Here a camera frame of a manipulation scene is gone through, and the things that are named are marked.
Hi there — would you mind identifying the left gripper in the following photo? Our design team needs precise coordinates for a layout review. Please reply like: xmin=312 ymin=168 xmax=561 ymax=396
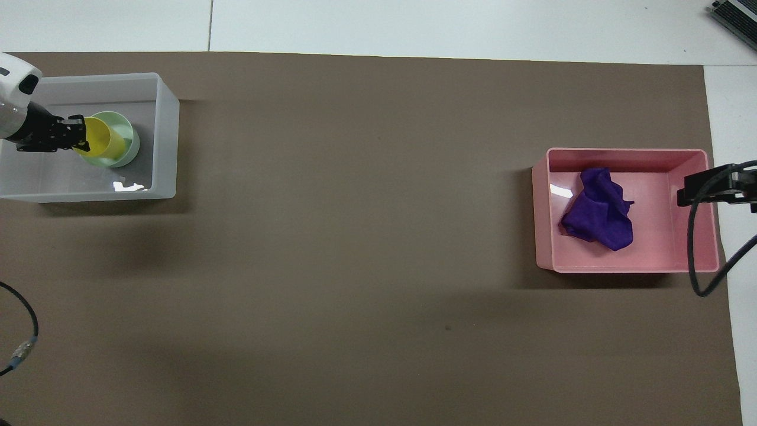
xmin=7 ymin=101 xmax=91 ymax=154

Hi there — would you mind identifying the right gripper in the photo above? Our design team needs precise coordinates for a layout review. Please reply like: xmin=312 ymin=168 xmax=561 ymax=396
xmin=725 ymin=165 xmax=757 ymax=213

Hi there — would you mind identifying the yellow plastic cup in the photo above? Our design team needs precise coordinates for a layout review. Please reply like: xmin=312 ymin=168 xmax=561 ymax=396
xmin=72 ymin=117 xmax=128 ymax=158

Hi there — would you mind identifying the translucent white plastic box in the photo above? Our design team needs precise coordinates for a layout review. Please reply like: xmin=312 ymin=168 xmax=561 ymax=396
xmin=0 ymin=72 xmax=180 ymax=204

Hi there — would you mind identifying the pink plastic box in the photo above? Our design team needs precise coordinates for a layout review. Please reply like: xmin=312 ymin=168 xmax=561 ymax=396
xmin=531 ymin=147 xmax=721 ymax=275

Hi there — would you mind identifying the light green plastic cup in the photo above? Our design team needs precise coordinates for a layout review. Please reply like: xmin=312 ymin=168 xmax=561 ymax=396
xmin=79 ymin=111 xmax=141 ymax=169

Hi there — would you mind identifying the purple crumpled cloth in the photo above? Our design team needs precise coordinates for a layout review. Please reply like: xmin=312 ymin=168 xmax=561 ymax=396
xmin=558 ymin=167 xmax=636 ymax=252

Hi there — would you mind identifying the black cable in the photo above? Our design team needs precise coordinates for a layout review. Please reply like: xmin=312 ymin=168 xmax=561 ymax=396
xmin=687 ymin=159 xmax=757 ymax=298
xmin=0 ymin=281 xmax=40 ymax=377

